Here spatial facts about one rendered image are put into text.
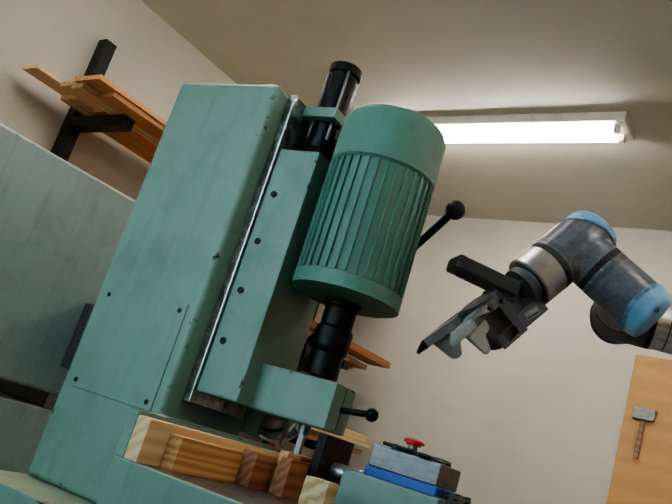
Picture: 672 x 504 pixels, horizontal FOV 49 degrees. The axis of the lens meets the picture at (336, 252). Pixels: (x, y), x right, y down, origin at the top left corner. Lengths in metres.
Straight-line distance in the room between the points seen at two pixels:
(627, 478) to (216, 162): 3.36
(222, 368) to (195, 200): 0.29
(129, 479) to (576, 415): 3.69
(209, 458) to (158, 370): 0.26
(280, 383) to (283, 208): 0.28
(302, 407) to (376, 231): 0.28
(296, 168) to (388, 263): 0.24
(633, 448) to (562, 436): 0.38
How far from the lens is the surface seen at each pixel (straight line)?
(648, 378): 4.32
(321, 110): 1.28
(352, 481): 0.98
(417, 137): 1.16
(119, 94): 3.05
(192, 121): 1.33
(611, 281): 1.24
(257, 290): 1.15
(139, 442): 0.87
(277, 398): 1.12
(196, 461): 0.92
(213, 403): 1.21
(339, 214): 1.11
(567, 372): 4.45
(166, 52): 3.88
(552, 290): 1.22
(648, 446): 4.25
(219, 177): 1.23
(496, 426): 4.52
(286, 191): 1.20
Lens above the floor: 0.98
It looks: 15 degrees up
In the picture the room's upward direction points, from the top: 17 degrees clockwise
